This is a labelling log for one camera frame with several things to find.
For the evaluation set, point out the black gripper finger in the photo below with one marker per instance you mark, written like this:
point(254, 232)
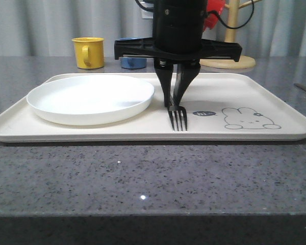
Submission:
point(164, 74)
point(185, 74)

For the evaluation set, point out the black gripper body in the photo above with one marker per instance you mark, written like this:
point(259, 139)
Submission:
point(177, 37)

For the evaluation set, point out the stainless steel fork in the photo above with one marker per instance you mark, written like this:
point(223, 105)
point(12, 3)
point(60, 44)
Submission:
point(178, 116)

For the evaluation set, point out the white round plate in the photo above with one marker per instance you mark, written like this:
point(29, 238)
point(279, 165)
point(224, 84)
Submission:
point(91, 100)

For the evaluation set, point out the red enamel mug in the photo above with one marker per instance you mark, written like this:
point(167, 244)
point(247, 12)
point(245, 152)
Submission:
point(213, 6)

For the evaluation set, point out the blue enamel mug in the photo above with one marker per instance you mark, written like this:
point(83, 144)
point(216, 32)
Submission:
point(133, 63)

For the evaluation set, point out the cream rabbit serving tray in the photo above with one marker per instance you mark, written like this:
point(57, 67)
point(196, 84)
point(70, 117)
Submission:
point(224, 106)

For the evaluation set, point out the wooden mug tree stand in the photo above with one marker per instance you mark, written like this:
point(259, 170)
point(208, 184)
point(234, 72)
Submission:
point(229, 18)

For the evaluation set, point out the yellow enamel mug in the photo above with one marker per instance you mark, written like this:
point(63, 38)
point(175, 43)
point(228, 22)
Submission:
point(89, 52)

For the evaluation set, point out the grey curtain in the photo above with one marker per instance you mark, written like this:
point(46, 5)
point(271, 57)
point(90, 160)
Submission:
point(46, 28)

